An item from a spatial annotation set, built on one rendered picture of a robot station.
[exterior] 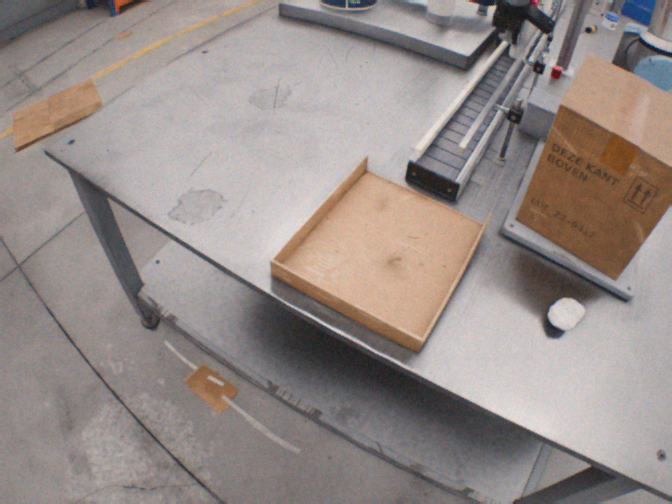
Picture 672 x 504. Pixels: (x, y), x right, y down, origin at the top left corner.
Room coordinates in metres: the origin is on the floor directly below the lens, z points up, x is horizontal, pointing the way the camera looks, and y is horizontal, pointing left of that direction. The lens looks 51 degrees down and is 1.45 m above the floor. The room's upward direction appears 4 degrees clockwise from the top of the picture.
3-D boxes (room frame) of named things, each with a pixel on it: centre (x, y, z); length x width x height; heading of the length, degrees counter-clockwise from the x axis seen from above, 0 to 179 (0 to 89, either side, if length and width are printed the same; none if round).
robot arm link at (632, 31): (1.12, -0.82, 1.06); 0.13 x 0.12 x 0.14; 167
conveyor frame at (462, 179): (1.38, -0.57, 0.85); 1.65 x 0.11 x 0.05; 151
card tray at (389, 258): (0.51, -0.09, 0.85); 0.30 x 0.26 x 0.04; 151
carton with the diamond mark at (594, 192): (0.65, -0.51, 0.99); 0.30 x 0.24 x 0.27; 147
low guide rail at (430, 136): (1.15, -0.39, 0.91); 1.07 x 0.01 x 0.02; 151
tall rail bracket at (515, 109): (0.80, -0.33, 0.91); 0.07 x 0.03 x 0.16; 61
